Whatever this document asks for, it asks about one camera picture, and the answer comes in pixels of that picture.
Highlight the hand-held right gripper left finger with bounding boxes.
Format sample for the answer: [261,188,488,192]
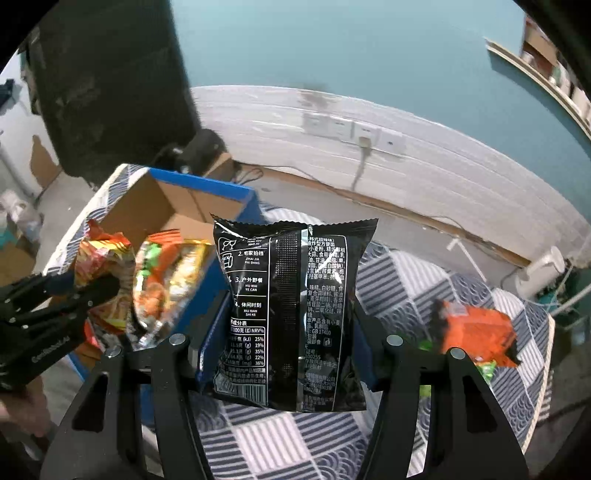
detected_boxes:
[54,291,232,480]

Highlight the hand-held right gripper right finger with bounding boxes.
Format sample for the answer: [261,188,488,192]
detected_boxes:
[353,296,528,480]

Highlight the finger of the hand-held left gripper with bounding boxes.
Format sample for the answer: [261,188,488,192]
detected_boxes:
[0,271,78,320]
[9,274,122,334]

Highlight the orange yellow snack packet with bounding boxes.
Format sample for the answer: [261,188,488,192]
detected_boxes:
[73,219,137,358]

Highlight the blue cardboard box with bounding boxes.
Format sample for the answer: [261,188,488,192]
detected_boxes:
[69,166,260,428]

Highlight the person's left hand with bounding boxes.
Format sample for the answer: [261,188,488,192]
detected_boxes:
[0,382,52,440]

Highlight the clear plastic bag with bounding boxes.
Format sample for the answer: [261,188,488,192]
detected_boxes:
[0,188,43,241]

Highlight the blue white patterned cloth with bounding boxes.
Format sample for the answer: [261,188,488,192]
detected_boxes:
[44,164,556,480]

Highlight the orange black snack packet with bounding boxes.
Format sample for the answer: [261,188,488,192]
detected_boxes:
[427,299,520,369]

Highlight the green snack packet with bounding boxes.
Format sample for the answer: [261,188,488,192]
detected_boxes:
[418,339,499,385]

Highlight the white pipe piece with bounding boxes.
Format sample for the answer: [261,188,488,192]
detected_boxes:
[447,237,486,278]

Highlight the small brown cardboard box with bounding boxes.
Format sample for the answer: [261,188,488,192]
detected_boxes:
[205,152,239,184]

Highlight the black round device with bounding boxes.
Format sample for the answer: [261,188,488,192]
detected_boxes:
[172,129,228,174]

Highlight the white kettle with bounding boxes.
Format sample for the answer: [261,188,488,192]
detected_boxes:
[514,246,567,299]

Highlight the black chair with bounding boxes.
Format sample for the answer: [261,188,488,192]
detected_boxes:
[23,0,200,188]

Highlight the black floor cable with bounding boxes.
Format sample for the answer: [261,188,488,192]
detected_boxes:
[233,164,264,185]

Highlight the grey plug cable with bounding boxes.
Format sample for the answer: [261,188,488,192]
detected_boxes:
[352,137,373,191]

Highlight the white wall socket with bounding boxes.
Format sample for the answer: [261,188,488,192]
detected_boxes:
[379,128,408,155]
[302,113,328,137]
[353,121,380,147]
[327,116,354,141]

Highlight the wooden wall shelf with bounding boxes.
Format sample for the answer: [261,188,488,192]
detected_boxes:
[485,14,591,136]

